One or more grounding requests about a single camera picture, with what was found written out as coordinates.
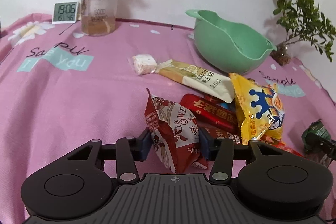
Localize pink floral tablecloth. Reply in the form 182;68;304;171
1;14;335;223

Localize long bright red snack bar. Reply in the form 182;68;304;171
180;94;240;134

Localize yellow blue snack bag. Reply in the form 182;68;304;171
230;73;285;145

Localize cream beige snack packet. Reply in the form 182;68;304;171
155;59;235;103

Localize small pink nougat candy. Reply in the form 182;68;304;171
129;54;158;75

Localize green clear snack packet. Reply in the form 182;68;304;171
301;119;331;153

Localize green plastic bowl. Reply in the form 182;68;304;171
186;10;277;75

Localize white digital clock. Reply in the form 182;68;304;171
52;2;79;24

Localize plant in glass vase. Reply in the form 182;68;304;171
271;0;335;66

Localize long dark red tea packet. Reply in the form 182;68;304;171
199;123;242;144

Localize red white floral snack bag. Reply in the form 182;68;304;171
145;93;209;173

